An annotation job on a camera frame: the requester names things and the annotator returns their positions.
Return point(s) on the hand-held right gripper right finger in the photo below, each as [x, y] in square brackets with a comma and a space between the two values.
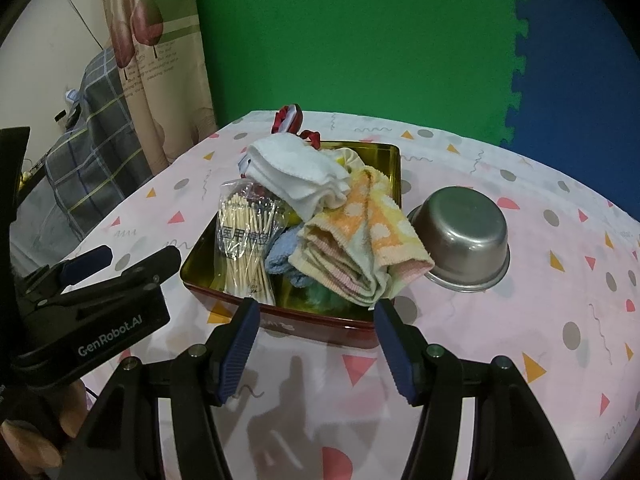
[395, 355]

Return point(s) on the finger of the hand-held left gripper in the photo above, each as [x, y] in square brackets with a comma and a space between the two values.
[150, 265]
[87, 262]

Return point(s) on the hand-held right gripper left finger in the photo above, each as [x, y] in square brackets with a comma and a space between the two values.
[240, 355]

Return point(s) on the dark red tin box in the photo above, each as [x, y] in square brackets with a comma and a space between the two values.
[320, 327]

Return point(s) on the clear bag of cotton swabs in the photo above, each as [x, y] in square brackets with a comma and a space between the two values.
[245, 250]

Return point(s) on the blue fluffy towel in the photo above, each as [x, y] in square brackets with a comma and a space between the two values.
[282, 260]

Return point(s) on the pastel dotted towel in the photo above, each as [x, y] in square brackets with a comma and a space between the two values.
[365, 230]

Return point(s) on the stainless steel bowl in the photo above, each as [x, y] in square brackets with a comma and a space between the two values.
[460, 230]

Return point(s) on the white towel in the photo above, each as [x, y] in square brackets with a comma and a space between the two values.
[295, 170]

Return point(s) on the red and grey fabric item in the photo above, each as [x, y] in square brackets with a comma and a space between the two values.
[292, 115]

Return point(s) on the person's left hand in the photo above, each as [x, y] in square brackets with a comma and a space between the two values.
[30, 447]

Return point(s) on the grey plaid blanket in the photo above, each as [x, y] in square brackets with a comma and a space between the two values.
[90, 160]

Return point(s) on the pink patterned tablecloth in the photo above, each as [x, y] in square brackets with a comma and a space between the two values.
[525, 335]

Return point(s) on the small black device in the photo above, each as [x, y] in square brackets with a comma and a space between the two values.
[72, 112]

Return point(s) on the beige floral curtain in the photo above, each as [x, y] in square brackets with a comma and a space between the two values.
[150, 60]

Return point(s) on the green foam mat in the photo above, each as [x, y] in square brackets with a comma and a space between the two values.
[350, 35]

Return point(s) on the blue foam mat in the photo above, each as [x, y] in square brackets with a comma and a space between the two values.
[575, 85]

